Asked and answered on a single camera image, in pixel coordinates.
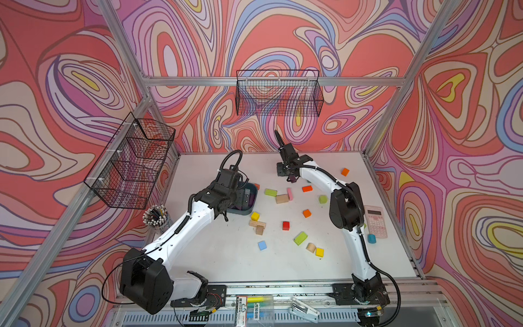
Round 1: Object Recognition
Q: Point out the pink long brick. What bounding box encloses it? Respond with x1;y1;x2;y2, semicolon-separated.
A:
287;187;294;201

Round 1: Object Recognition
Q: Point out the black wire basket left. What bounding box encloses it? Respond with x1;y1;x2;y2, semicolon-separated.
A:
84;113;176;209

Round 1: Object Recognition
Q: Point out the cup of pens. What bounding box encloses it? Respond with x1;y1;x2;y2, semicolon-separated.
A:
142;204;172;234

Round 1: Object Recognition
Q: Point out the yellow cube brick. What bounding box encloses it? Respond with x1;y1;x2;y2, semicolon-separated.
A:
251;212;260;222
315;248;324;258

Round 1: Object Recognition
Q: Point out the natural wood block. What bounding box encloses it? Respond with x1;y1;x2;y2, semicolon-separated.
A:
275;194;290;204

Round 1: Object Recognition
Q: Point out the pink calculator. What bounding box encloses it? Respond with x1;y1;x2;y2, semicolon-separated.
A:
364;206;388;238

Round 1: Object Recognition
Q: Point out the lime green long brick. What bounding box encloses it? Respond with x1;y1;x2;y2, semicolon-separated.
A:
264;189;278;197

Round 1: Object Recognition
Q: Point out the light blue brick near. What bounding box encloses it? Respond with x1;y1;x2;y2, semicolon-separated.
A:
258;241;267;251

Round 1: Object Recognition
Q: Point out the teal plastic storage bin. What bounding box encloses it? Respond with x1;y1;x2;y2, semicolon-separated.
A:
227;183;258;216

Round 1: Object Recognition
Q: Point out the yellow cube brick near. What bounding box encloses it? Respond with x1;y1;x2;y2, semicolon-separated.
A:
315;248;324;258

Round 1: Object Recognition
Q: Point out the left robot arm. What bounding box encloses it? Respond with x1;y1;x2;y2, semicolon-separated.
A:
119;159;246;315

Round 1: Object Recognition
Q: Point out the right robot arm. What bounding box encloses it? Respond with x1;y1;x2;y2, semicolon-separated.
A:
275;131;402;309

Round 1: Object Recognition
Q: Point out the black wire basket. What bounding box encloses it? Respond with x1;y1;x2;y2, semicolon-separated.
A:
235;68;324;117
84;113;176;209

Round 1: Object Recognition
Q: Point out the engraved wood block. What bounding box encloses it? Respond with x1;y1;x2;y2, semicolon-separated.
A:
249;220;266;228

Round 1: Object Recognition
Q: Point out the black wire basket back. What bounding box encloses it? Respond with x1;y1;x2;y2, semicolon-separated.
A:
235;68;324;117

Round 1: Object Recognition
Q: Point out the round wood brick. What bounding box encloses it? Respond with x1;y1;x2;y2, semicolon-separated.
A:
306;243;317;253

